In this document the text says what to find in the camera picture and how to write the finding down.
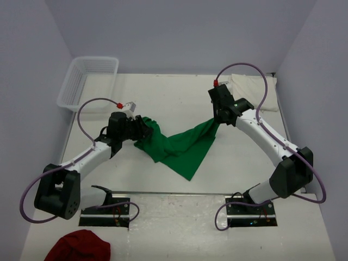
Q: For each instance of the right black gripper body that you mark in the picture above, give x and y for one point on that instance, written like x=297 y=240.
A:
x=217 y=116

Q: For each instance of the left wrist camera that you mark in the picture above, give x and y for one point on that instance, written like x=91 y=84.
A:
x=127 y=107

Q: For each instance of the folded white t shirt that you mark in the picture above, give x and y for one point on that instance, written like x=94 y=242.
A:
x=252 y=88

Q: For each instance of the green t shirt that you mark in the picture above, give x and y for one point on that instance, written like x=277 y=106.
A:
x=184 y=152

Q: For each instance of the red t shirt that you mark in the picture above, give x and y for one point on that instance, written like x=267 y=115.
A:
x=80 y=245

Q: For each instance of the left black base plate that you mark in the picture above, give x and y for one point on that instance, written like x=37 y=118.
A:
x=107 y=217

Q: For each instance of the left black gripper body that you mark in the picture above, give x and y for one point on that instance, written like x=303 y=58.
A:
x=129 y=131

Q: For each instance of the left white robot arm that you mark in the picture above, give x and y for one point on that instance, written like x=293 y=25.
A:
x=60 y=193

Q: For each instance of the white plastic basket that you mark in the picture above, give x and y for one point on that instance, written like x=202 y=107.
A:
x=87 y=78

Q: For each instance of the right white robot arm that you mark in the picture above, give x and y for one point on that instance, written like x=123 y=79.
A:
x=290 y=174

